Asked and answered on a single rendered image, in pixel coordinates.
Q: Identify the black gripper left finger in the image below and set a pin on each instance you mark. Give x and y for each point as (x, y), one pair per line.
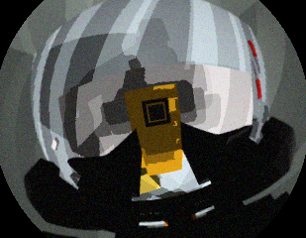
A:
(122, 165)

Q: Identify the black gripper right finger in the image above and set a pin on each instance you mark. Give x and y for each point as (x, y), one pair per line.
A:
(204, 150)

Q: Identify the small white rectangular block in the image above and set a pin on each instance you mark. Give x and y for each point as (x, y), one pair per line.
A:
(55, 144)

